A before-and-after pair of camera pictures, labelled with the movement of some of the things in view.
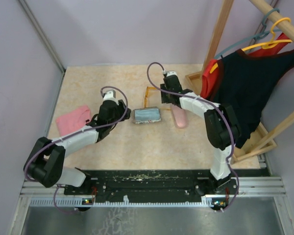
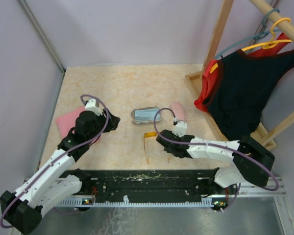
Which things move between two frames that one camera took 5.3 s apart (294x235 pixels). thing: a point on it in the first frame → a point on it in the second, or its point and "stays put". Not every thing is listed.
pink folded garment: x=73 y=120 stays put
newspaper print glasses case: x=146 y=115 stays put
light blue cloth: x=148 y=114 stays put
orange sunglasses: x=153 y=99 → x=147 y=134
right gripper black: x=164 y=99 → x=168 y=150
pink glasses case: x=180 y=116 stays put
